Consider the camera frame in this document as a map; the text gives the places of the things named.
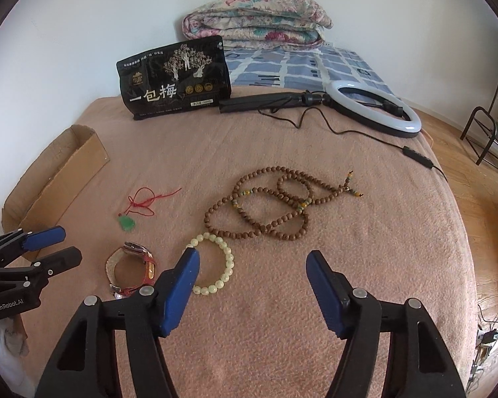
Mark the black snack bag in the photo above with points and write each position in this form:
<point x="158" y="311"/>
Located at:
<point x="170" y="78"/>

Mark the black metal rack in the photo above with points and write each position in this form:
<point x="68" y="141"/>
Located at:
<point x="487" y="141"/>

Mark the person's left hand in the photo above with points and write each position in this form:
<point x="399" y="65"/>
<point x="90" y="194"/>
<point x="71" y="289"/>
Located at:
<point x="2" y="340"/>

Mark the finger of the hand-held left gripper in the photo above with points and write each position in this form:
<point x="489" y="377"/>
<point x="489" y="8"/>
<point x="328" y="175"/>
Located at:
<point x="45" y="237"/>
<point x="58" y="259"/>

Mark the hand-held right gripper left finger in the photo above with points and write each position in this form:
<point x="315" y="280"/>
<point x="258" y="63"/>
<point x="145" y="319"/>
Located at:
<point x="182" y="290"/>

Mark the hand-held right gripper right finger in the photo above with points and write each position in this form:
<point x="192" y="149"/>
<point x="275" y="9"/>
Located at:
<point x="325" y="294"/>

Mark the folded floral quilt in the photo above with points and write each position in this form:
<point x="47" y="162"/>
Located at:
<point x="253" y="20"/>

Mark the blue checked bed sheet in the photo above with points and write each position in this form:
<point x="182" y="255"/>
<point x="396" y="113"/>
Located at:
<point x="315" y="64"/>

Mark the black folded tripod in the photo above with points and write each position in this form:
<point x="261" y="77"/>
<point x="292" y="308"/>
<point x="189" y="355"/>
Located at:
<point x="253" y="103"/>

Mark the cardboard box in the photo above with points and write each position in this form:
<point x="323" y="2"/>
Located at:
<point x="66" y="166"/>

